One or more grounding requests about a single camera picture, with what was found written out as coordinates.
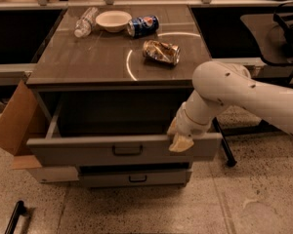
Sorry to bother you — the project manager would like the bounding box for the grey drawer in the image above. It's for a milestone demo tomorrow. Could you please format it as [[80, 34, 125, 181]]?
[[79, 169, 192, 187], [27, 93, 222, 168]]

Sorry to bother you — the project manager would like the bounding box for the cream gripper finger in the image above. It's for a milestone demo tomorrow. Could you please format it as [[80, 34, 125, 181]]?
[[169, 134, 194, 152]]

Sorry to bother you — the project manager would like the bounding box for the clear plastic water bottle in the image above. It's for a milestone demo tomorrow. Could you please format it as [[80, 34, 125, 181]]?
[[74, 7, 99, 38]]

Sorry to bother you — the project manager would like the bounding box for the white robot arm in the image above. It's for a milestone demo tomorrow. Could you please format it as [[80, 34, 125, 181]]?
[[168, 61, 293, 152]]

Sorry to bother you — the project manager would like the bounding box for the grey drawer cabinet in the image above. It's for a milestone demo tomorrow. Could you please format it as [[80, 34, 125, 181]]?
[[26, 6, 210, 182]]

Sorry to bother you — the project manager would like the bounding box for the blue pepsi can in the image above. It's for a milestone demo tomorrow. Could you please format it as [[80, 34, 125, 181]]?
[[127, 15, 159, 38]]

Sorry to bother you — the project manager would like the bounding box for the white bowl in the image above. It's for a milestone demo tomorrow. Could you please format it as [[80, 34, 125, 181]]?
[[96, 11, 132, 33]]

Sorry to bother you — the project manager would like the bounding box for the black handle on floor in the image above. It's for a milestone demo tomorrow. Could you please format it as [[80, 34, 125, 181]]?
[[4, 201, 26, 234]]

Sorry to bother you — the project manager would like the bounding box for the brown cardboard box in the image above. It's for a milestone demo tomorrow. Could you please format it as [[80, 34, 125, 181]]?
[[0, 80, 80, 184]]

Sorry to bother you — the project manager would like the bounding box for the black chair leg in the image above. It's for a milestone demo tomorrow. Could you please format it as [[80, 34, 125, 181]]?
[[212, 118, 236, 167]]

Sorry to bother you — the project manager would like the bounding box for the grey bottom drawer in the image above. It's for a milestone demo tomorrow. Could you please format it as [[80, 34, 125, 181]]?
[[79, 169, 192, 187]]

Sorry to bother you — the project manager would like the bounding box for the black office chair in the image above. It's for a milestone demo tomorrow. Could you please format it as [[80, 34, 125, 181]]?
[[240, 2, 293, 66]]

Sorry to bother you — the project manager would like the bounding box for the grey top drawer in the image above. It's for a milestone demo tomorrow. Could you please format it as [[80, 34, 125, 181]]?
[[27, 93, 222, 168]]

